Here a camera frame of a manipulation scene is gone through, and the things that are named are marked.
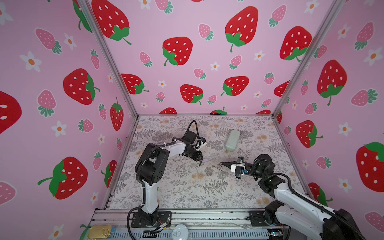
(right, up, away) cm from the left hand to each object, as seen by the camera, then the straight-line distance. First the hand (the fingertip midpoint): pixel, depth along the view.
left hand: (201, 157), depth 96 cm
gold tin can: (-48, -29, -29) cm, 63 cm away
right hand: (+10, +3, -24) cm, 26 cm away
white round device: (-11, -28, -30) cm, 43 cm away
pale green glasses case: (+22, +11, +7) cm, 26 cm away
